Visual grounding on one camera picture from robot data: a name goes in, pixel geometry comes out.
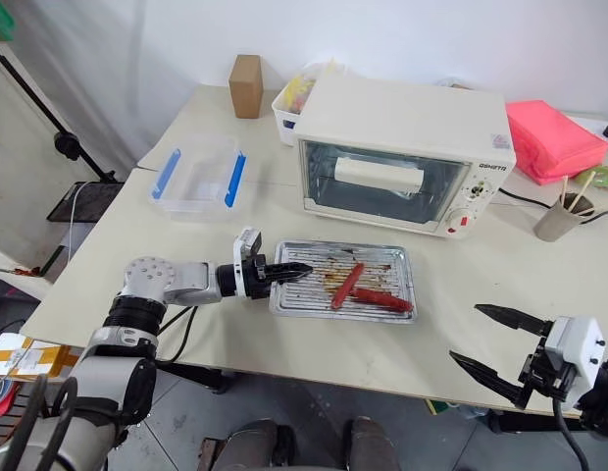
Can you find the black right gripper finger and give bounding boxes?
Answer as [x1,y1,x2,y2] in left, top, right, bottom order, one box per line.
[474,303,555,338]
[448,349,530,410]

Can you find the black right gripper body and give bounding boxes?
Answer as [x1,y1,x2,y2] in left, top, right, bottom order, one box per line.
[517,344,581,410]

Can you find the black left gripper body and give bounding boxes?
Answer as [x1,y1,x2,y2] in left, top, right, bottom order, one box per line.
[244,253,277,301]

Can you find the silver ribbed baking tray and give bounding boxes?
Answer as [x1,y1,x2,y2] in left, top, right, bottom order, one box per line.
[268,238,418,327]

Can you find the red sausage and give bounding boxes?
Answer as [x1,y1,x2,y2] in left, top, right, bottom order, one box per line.
[330,262,366,311]
[351,288,415,314]

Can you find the black mesh tray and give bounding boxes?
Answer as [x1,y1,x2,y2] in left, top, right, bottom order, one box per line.
[45,181,127,225]

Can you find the cream toaster oven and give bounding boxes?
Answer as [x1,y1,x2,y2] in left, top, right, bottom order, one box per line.
[294,76,518,241]

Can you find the grey paper cup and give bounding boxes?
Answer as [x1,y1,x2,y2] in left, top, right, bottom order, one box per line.
[533,192,595,243]

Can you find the clear container blue clasps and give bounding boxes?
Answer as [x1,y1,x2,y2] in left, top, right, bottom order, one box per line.
[147,133,249,223]

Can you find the dark rounded shape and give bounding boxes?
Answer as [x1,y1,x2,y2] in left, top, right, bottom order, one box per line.
[224,418,296,471]
[349,415,402,471]

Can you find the white basket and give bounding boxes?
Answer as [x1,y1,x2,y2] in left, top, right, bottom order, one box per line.
[271,58,345,148]

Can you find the green round plate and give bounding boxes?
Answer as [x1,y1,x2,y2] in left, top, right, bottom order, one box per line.
[573,165,608,190]

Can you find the yellow packets in basket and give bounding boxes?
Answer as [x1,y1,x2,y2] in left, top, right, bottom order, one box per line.
[282,72,319,115]

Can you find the brown cardboard box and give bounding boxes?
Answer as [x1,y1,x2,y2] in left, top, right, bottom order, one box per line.
[228,54,264,121]

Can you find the yellow and white carton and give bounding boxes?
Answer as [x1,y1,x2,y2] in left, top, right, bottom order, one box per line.
[0,332,85,382]

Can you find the clear plastic bag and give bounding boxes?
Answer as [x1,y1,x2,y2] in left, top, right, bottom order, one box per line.
[434,76,478,92]

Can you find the black tripod stand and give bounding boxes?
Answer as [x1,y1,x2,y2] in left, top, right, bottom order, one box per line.
[0,41,120,183]

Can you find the green crate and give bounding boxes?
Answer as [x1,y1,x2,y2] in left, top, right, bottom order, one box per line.
[0,0,17,43]

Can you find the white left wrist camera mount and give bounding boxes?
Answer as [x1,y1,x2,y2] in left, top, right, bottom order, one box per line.
[231,226,264,298]

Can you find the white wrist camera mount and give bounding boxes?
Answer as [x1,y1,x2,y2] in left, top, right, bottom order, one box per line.
[543,315,607,394]
[231,226,264,298]

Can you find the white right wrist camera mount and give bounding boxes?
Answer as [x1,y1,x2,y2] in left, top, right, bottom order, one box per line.
[543,315,607,394]

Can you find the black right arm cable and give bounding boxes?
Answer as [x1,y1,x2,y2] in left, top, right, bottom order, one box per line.
[551,395,593,471]

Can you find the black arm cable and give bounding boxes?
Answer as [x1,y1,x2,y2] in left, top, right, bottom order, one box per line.
[154,305,200,367]
[551,395,593,471]

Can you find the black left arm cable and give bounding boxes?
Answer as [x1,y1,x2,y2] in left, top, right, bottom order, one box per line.
[154,305,200,367]

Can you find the black oven power cable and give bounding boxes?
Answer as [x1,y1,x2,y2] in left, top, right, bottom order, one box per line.
[496,186,608,226]

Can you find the glass oven door white handle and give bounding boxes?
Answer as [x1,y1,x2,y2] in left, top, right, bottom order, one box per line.
[298,138,473,235]

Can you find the white thin cable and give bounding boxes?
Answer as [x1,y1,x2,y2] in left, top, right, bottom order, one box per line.
[62,183,91,267]

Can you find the black looped body cable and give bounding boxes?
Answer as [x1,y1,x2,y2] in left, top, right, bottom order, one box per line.
[0,374,80,471]

